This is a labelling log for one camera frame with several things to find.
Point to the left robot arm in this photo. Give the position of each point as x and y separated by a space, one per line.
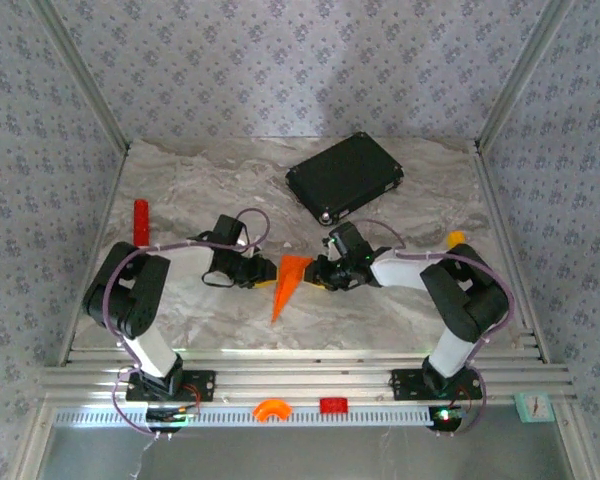
135 310

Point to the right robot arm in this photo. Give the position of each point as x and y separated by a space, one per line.
455 305

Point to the teal square clock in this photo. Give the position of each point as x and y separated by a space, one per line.
534 407

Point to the black hard case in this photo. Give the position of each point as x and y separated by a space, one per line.
345 177

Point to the red glitter cylinder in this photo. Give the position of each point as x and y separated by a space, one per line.
141 222

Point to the small yellow cube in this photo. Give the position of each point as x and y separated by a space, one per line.
456 236

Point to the red rectangular block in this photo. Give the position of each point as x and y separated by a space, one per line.
334 405

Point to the orange curved plastic piece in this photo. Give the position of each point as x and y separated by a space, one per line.
272 407

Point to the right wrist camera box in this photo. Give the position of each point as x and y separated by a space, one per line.
350 242

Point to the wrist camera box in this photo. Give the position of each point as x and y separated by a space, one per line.
350 242
228 231

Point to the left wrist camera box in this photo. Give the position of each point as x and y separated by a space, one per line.
228 231

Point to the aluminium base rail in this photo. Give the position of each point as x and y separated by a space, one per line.
300 380

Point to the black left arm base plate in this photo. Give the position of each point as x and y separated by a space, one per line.
202 386

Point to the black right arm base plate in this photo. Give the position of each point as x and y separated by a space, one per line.
405 385

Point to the aluminium side rail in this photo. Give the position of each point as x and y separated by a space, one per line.
505 250
100 240

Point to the aluminium frame post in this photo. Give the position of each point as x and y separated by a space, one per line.
82 75
521 75

